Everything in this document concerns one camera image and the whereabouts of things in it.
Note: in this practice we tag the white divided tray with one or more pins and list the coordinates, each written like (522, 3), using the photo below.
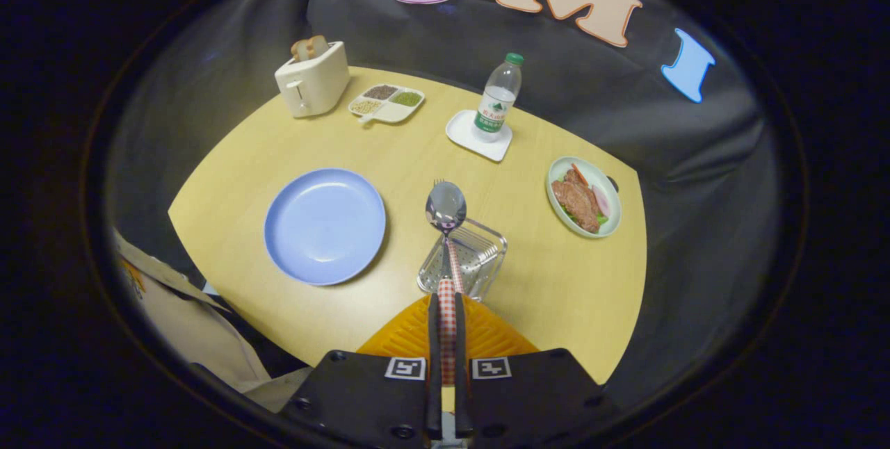
(396, 114)

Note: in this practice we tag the toast slice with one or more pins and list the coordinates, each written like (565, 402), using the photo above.
(300, 51)
(319, 46)

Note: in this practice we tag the black backdrop cloth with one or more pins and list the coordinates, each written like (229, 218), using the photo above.
(591, 108)

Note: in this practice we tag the person's beige clothing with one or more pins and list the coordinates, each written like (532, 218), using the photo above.
(188, 324)

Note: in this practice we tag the blue round plate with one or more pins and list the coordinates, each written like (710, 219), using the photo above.
(323, 226)

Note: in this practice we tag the clear green-capped water bottle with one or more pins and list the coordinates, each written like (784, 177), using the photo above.
(497, 105)

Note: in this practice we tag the white square coaster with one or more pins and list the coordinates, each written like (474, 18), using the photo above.
(460, 133)

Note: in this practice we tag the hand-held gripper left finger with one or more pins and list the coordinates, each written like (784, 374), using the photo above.
(434, 365)

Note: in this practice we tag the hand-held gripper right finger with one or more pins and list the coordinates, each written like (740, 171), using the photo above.
(462, 365)

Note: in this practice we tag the pile of yellow beans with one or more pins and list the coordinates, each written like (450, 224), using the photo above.
(366, 107)

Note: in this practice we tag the pale green oval plate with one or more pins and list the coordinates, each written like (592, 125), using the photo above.
(613, 219)

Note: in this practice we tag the cream white toaster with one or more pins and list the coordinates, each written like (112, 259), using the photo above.
(320, 80)

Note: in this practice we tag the brown meat slices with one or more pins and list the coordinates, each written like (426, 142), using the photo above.
(576, 200)

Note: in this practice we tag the pile of brown seeds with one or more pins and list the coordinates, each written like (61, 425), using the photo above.
(380, 92)

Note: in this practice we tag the pile of green beans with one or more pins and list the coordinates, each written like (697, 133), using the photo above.
(407, 99)

